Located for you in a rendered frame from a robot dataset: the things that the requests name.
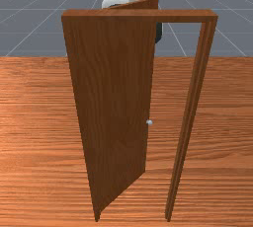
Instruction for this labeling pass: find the brown door leaf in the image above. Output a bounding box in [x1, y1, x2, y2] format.
[62, 0, 160, 223]

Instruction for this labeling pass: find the brown door frame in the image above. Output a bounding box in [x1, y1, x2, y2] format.
[60, 8, 219, 223]

